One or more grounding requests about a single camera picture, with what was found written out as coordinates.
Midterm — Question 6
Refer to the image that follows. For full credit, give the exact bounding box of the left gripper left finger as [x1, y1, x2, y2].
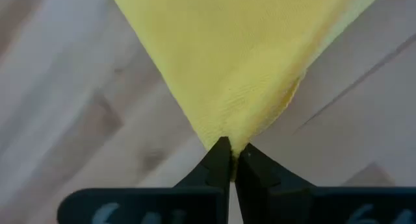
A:
[57, 136, 233, 224]

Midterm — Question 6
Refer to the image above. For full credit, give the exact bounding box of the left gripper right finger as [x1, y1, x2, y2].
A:
[233, 142, 416, 224]

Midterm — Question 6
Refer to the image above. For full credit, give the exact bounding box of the yellow microfiber towel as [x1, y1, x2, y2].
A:
[109, 0, 386, 158]

